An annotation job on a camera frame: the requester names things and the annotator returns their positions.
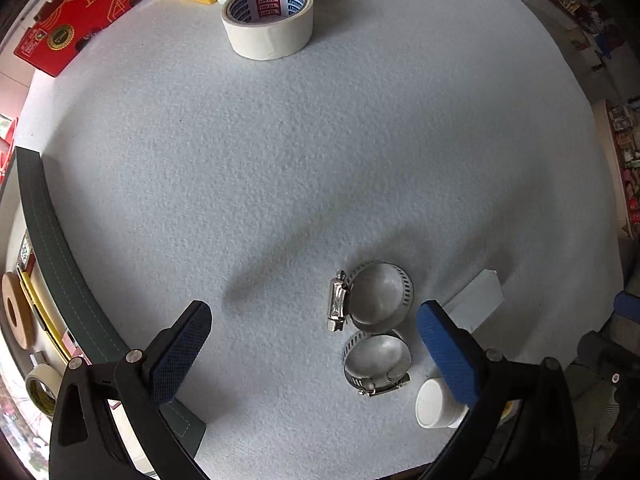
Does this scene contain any white tape roll yellow core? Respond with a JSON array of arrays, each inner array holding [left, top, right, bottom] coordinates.
[[25, 364, 64, 416]]

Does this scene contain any small white bottle yellow label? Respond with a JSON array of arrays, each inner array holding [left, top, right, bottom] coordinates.
[[414, 377, 514, 430]]

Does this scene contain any round wooden shelf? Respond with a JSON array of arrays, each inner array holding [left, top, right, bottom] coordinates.
[[602, 100, 640, 241]]

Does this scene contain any metal hose clamp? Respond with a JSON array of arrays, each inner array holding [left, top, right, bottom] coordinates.
[[327, 261, 415, 334], [342, 330, 414, 397]]

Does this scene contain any large tan foam ring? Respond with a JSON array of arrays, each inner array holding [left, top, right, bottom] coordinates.
[[1, 271, 36, 349]]

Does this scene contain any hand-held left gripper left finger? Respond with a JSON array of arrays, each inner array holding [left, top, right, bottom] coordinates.
[[48, 300, 213, 480]]

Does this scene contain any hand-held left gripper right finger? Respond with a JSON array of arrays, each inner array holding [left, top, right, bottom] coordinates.
[[417, 301, 585, 480]]

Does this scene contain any yellow utility knife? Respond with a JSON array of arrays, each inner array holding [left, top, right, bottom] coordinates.
[[17, 267, 76, 362]]

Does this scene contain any white tape roll red-blue core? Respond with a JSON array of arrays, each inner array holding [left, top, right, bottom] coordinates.
[[221, 0, 316, 61]]

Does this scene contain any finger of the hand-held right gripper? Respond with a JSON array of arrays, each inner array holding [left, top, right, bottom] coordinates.
[[614, 290, 640, 325], [577, 331, 625, 386]]

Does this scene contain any red cardboard fruit box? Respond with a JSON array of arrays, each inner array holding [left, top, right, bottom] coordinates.
[[12, 0, 202, 79]]

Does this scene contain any large white rectangular block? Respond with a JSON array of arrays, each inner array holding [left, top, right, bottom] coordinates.
[[443, 268, 504, 334]]

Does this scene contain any grey-green shallow tray box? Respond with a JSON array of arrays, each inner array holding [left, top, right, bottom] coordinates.
[[0, 147, 207, 466]]

